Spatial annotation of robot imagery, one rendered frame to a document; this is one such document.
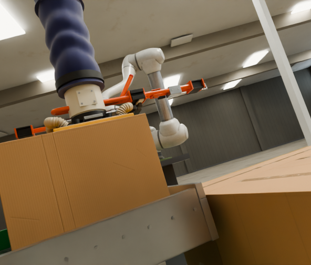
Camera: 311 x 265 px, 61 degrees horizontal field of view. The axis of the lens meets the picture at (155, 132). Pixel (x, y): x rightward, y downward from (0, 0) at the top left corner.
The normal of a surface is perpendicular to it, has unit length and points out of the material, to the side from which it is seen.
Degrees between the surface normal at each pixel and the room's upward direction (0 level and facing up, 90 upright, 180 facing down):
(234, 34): 90
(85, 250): 90
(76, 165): 90
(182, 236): 90
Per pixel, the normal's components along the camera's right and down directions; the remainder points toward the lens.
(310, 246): -0.90, 0.22
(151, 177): 0.33, -0.23
